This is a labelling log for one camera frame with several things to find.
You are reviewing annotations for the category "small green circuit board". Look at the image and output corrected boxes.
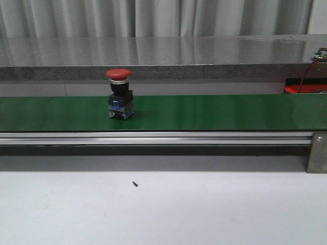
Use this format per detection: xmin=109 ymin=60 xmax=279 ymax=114
xmin=312 ymin=49 xmax=327 ymax=62

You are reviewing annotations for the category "metal conveyor bracket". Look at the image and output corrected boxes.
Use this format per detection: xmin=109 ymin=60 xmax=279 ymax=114
xmin=307 ymin=132 xmax=327 ymax=174

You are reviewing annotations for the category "red bin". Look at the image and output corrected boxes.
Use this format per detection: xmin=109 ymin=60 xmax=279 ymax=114
xmin=284 ymin=78 xmax=326 ymax=94

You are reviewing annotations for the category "aluminium conveyor rail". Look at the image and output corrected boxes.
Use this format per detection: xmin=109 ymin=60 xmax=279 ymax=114
xmin=1 ymin=131 xmax=314 ymax=146

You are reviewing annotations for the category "red mushroom push button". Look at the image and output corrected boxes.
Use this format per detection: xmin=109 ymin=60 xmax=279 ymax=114
xmin=106 ymin=68 xmax=134 ymax=120

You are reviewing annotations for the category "green conveyor belt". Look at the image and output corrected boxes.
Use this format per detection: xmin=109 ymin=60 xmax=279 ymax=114
xmin=1 ymin=94 xmax=326 ymax=132

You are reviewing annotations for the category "grey curtain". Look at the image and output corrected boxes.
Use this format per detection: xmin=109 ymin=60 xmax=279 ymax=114
xmin=1 ymin=0 xmax=313 ymax=38

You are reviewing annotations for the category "grey stone-look shelf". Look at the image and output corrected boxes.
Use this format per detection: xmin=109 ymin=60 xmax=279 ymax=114
xmin=1 ymin=34 xmax=326 ymax=81

